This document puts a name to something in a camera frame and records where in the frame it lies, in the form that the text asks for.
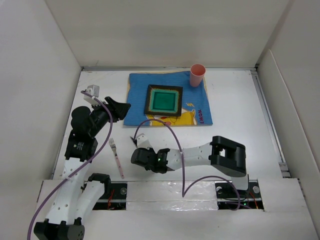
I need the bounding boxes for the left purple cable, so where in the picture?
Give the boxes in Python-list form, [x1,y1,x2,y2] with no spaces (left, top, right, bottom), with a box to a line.
[26,91,113,240]

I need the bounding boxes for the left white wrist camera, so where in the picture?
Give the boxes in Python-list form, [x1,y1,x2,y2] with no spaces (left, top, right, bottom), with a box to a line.
[83,84,100,105]

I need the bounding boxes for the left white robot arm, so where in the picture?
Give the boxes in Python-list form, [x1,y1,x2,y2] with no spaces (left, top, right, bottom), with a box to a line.
[27,94,131,240]

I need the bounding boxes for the fork with pink handle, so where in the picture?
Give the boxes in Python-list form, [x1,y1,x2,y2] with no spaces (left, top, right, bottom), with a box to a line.
[108,138,125,179]

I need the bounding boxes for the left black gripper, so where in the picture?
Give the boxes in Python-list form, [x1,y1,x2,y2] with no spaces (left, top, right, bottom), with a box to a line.
[88,96,130,137]

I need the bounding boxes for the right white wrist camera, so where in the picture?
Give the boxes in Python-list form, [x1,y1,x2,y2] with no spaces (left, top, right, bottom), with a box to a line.
[135,133,152,150]

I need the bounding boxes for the blue Pikachu placemat cloth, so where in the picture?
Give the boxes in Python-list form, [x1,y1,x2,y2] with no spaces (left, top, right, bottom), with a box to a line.
[124,71,213,127]

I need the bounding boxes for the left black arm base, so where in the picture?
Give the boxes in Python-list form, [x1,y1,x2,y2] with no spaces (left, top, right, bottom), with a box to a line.
[93,181,128,211]

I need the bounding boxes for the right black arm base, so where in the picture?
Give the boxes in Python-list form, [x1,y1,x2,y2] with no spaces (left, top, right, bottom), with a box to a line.
[215,181,264,210]

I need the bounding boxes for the orange plastic cup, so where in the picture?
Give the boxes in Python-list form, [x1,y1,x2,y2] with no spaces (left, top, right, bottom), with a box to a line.
[189,63,206,87]

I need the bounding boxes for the square green ceramic plate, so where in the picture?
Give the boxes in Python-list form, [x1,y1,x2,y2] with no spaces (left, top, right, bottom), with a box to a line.
[144,84,183,117]

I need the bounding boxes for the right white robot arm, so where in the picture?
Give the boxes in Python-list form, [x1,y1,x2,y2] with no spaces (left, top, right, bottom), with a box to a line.
[130,133,250,197]

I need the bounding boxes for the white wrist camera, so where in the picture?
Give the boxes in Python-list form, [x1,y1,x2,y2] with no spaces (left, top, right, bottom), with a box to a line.
[83,84,100,105]
[135,133,152,150]

